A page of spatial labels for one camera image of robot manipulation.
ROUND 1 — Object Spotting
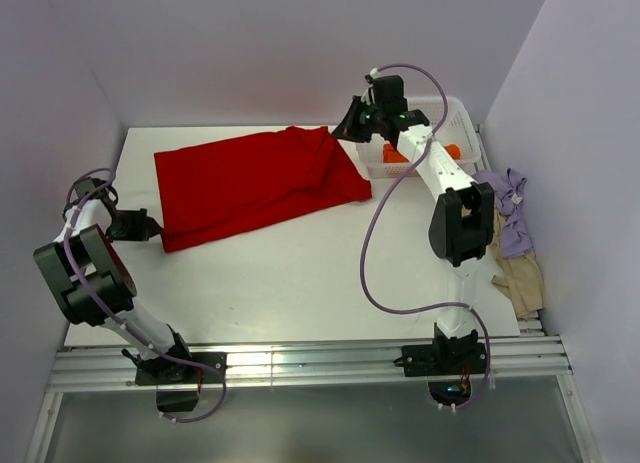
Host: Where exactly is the aluminium rail frame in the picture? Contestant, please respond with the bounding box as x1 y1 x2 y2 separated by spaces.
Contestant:
26 317 602 462

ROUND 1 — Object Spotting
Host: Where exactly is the beige t-shirt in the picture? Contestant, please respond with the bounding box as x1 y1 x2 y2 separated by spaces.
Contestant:
489 209 545 320

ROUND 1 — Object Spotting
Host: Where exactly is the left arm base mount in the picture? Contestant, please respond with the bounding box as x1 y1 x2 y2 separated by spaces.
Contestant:
134 352 227 414

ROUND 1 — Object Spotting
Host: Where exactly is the white plastic basket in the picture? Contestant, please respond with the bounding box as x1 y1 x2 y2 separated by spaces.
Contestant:
355 96 482 179

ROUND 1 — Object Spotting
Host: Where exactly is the purple t-shirt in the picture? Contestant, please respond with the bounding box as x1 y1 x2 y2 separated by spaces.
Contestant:
473 168 534 258

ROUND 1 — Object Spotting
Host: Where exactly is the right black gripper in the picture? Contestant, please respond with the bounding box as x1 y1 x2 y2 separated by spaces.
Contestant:
332 95 385 143

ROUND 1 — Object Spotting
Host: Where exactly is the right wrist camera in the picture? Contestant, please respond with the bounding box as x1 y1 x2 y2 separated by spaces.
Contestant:
362 68 381 106

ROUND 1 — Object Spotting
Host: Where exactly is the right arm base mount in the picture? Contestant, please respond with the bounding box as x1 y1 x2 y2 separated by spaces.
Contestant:
393 330 491 413

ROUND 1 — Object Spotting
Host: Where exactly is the rolled orange t-shirt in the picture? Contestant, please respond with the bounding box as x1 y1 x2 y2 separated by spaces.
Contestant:
382 143 461 164

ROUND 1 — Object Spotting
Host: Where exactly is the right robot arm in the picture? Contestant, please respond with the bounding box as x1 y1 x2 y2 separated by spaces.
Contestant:
332 67 494 373

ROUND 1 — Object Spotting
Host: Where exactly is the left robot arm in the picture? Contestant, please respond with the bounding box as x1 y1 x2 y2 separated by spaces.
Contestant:
33 168 195 382

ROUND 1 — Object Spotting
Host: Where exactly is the red t-shirt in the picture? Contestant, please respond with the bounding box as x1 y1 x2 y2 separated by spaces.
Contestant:
154 126 372 253

